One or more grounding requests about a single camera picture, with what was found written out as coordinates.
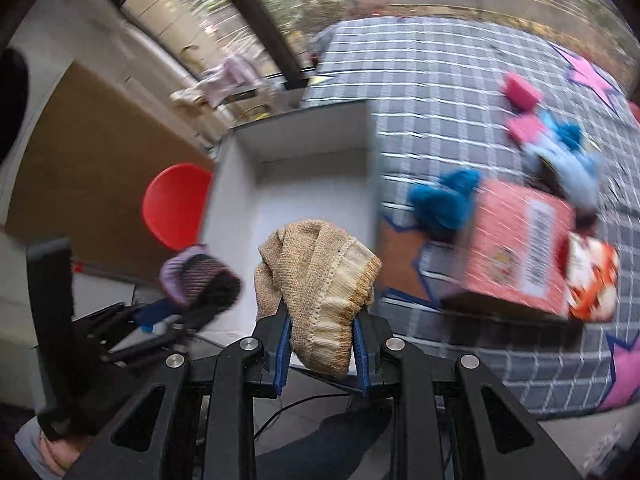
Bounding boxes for pink printed carton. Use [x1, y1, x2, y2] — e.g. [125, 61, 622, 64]
[440, 177, 577, 318]

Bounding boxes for blue knitted sock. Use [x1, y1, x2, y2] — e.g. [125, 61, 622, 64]
[407, 169, 483, 238]
[555, 122, 582, 152]

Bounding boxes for grey checked star blanket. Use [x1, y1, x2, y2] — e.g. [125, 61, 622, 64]
[300, 15, 640, 421]

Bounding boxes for pink towel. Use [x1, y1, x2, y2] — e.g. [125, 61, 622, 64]
[200, 55, 263, 106]

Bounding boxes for pink sponge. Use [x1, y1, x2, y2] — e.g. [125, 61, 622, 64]
[505, 112, 551, 148]
[501, 72, 544, 111]

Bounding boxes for purple striped sock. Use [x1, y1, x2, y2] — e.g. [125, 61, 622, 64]
[160, 244, 236, 311]

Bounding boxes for light blue fluffy toy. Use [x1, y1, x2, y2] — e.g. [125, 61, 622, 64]
[522, 110, 607, 213]

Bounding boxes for person's left hand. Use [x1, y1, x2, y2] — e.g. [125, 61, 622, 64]
[39, 437, 83, 477]

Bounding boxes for white cardboard box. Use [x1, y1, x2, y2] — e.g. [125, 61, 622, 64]
[200, 100, 383, 356]

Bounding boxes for beige towel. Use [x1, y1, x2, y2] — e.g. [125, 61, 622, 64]
[170, 86, 211, 109]

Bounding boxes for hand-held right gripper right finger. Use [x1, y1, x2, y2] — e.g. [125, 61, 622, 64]
[350, 310, 583, 480]

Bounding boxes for black cable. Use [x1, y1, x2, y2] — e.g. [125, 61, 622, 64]
[254, 394, 353, 443]

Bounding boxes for beige knitted sock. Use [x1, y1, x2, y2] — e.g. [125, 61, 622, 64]
[253, 219, 382, 380]

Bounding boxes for person's left forearm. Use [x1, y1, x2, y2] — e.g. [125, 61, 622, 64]
[14, 417, 56, 480]

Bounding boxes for black window frame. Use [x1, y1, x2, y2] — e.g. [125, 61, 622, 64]
[107, 0, 321, 92]

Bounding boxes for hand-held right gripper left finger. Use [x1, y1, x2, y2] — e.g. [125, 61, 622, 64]
[62, 302, 296, 480]

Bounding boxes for red plastic chair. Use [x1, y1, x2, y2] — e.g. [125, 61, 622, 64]
[141, 163, 213, 252]

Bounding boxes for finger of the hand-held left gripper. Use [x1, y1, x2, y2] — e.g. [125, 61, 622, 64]
[100, 305, 187, 367]
[172, 270, 242, 333]

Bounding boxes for orange white printed packet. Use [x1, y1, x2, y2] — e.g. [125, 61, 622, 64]
[566, 232, 622, 323]

